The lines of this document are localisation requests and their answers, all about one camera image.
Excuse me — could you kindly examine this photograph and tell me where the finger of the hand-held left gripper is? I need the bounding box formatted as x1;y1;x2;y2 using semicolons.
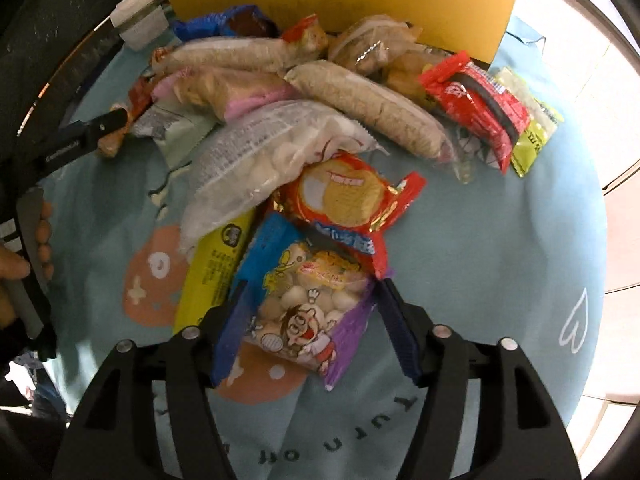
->
35;108;130;181

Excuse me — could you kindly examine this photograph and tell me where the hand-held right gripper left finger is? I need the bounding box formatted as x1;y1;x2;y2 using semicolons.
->
52;280;251;480

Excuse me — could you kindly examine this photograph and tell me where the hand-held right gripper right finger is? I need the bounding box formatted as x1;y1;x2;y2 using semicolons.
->
376;279;583;480

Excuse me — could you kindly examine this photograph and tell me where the small orange snack packet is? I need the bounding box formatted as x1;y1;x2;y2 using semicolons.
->
97;77;156;158

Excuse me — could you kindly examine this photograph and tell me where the cartoon marshmallow packet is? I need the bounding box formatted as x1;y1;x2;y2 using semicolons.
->
220;212;378;392

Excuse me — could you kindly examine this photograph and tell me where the blue cookie packet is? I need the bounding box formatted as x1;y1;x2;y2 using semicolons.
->
172;5;278;43

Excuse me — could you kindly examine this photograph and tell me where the red black-striped snack packet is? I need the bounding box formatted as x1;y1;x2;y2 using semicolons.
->
419;51;532;173

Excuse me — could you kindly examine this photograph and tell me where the yellow-green snack packet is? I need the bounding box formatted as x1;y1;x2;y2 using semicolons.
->
492;66;566;178

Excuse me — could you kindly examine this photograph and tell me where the clear brown bread packet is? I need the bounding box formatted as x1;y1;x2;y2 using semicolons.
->
327;14;426;76

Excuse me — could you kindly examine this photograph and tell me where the person's left hand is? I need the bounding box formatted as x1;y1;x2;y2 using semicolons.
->
0;201;56;328

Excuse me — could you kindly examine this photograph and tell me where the yellow snack bar packet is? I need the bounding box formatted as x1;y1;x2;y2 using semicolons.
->
172;207;258;336

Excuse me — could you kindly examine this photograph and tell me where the pale green grey packet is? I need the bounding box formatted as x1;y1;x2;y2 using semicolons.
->
131;100;216;171

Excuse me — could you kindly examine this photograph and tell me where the light blue printed cloth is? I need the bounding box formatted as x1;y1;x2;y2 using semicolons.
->
42;15;608;480

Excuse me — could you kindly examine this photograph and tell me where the black textured furniture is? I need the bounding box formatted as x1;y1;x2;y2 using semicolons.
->
0;0;171;171

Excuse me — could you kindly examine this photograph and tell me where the white lidded container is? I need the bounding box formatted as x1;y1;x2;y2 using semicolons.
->
110;0;168;52

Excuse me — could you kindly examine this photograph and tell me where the red round biscuit packet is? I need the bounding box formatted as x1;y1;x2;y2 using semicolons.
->
267;151;427;281

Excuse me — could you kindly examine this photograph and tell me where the long clear cracker packet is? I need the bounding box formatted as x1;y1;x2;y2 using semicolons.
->
284;59;458;163
150;36;301;76

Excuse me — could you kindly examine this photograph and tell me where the clear white puffs packet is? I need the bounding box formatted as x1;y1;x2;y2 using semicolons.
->
177;100;391;256

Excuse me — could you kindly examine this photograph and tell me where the clear cartoon-print packet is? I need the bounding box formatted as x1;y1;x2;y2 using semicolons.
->
440;120;516;183

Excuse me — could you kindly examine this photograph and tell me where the red orange snack packet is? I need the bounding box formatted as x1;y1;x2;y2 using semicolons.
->
280;14;330;58

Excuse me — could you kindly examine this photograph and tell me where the round yellow pastry packet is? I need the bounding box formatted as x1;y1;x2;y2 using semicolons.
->
382;50;451;111

